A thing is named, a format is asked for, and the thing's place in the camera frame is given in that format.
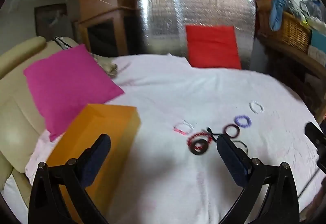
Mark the wooden shelf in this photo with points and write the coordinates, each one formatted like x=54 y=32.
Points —
x=287 y=53

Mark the black white striped cloth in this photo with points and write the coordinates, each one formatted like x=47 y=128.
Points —
x=62 y=41

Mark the red pillow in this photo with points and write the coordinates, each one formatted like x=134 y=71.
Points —
x=212 y=45

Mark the beige patterned cloth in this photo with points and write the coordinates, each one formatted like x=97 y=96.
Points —
x=105 y=66

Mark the wicker basket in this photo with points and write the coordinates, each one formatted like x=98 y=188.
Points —
x=293 y=33

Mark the white blanket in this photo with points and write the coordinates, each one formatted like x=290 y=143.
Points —
x=178 y=91

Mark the blue cloth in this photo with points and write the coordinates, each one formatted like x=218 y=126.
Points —
x=277 y=12

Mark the beige sofa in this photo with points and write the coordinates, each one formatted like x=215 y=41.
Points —
x=15 y=112

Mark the light pink sheet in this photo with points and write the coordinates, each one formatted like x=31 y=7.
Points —
x=40 y=152

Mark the silver foil insulation panel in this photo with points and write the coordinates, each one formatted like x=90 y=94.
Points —
x=163 y=15

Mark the gold bangle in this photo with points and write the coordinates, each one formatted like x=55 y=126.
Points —
x=244 y=146

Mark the clear plastic bag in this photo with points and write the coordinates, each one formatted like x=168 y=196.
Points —
x=312 y=10

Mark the blue cardboard box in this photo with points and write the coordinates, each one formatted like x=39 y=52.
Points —
x=318 y=39

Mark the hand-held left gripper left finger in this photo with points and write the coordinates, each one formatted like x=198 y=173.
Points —
x=98 y=160

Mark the orange box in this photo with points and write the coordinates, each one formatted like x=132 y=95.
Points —
x=114 y=124

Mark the pink pillow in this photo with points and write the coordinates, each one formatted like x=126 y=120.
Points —
x=71 y=81

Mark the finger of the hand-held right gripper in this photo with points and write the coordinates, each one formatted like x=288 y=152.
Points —
x=313 y=132

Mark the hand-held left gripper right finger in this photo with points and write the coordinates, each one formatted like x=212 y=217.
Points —
x=229 y=160

